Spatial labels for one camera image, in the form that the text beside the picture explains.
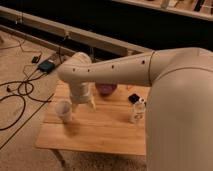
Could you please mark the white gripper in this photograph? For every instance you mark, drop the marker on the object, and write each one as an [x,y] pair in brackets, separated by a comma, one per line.
[81,93]

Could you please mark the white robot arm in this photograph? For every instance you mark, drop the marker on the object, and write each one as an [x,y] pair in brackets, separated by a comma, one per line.
[179,110]

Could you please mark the purple ceramic bowl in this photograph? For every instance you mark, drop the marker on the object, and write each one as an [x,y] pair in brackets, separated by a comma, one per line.
[105,89]

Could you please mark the wooden folding table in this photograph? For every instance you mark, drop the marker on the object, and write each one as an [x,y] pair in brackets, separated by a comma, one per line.
[105,129]

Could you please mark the black power adapter box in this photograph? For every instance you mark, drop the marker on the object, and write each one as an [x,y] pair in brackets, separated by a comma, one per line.
[46,66]

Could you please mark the small black plug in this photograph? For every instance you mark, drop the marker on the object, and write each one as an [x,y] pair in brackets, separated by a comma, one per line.
[36,59]

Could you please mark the long wooden shelf rail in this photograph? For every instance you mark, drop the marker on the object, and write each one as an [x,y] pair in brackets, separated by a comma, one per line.
[79,35]

